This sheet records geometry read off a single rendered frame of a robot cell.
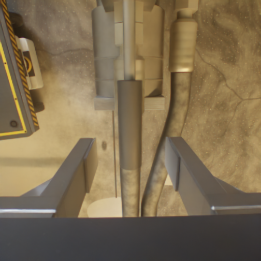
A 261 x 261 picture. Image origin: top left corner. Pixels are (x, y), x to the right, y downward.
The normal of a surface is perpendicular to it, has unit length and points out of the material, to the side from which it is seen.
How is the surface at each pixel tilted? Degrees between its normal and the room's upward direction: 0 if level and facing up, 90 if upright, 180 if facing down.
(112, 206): 19
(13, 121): 0
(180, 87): 13
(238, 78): 0
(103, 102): 0
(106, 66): 34
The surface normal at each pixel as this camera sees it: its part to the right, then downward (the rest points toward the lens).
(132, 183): 0.24, 0.54
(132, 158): 0.17, 0.27
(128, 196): -0.21, 0.56
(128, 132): -0.14, 0.27
